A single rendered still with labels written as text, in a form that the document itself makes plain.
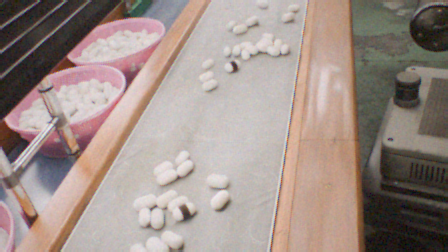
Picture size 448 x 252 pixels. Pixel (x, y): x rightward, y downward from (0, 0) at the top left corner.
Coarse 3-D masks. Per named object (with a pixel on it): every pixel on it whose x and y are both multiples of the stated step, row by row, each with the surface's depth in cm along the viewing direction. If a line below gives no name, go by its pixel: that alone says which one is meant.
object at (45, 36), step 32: (0, 0) 40; (32, 0) 43; (64, 0) 47; (96, 0) 51; (0, 32) 39; (32, 32) 42; (64, 32) 45; (0, 64) 37; (32, 64) 40; (0, 96) 36
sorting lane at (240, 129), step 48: (240, 0) 136; (288, 0) 130; (192, 48) 113; (192, 96) 94; (240, 96) 91; (288, 96) 88; (144, 144) 83; (192, 144) 80; (240, 144) 78; (96, 192) 73; (144, 192) 72; (192, 192) 70; (240, 192) 68; (96, 240) 65; (144, 240) 64; (192, 240) 62; (240, 240) 61
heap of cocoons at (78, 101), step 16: (96, 80) 106; (64, 96) 103; (80, 96) 102; (96, 96) 100; (112, 96) 99; (32, 112) 100; (48, 112) 101; (64, 112) 96; (80, 112) 95; (32, 128) 93
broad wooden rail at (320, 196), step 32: (320, 0) 120; (320, 32) 104; (352, 32) 103; (320, 64) 92; (352, 64) 90; (320, 96) 82; (352, 96) 80; (320, 128) 74; (352, 128) 73; (288, 160) 71; (320, 160) 68; (352, 160) 67; (288, 192) 64; (320, 192) 62; (352, 192) 61; (288, 224) 59; (320, 224) 58; (352, 224) 57
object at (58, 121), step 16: (48, 80) 71; (48, 96) 72; (48, 128) 72; (64, 128) 76; (32, 144) 69; (64, 144) 77; (0, 160) 61; (0, 176) 62; (16, 176) 64; (16, 192) 64; (16, 208) 66; (32, 208) 67; (32, 224) 68
